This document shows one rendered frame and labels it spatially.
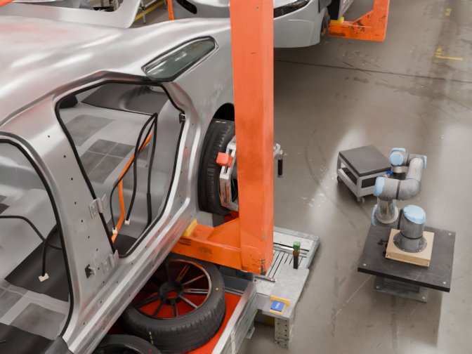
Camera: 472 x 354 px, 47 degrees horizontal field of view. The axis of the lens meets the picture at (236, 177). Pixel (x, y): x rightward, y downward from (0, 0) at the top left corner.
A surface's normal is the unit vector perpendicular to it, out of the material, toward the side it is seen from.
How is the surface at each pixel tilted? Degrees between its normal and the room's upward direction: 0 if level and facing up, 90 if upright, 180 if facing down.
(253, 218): 90
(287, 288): 0
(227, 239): 90
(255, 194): 90
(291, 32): 103
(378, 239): 0
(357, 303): 0
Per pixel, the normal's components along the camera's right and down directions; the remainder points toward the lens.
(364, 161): -0.04, -0.83
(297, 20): 0.30, 0.52
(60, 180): 0.90, 0.04
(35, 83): 0.45, -0.62
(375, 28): -0.38, 0.53
